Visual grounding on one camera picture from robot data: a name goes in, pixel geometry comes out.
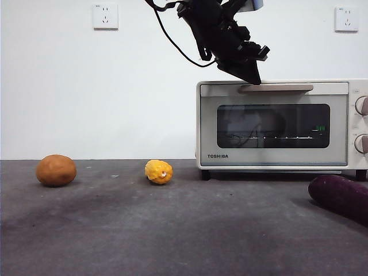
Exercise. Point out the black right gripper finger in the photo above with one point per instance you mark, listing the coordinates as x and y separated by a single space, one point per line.
244 70

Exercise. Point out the glass oven door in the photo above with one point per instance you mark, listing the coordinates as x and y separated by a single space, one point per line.
207 129

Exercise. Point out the brown potato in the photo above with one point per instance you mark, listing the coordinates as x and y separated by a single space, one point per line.
56 171

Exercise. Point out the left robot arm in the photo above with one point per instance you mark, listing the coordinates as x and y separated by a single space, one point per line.
210 23

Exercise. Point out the cream toaster oven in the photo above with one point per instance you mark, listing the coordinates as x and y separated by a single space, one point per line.
354 120

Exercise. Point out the cream oven knob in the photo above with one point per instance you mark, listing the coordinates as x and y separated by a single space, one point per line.
362 105
361 143

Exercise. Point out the yellow corn cob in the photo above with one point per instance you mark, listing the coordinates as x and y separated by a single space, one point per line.
157 172

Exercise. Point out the purple eggplant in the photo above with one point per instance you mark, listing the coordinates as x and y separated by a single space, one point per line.
339 195

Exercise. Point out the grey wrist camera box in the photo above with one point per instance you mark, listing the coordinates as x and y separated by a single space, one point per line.
256 5

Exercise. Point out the white wall socket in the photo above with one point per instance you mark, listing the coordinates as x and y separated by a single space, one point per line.
105 16
346 19

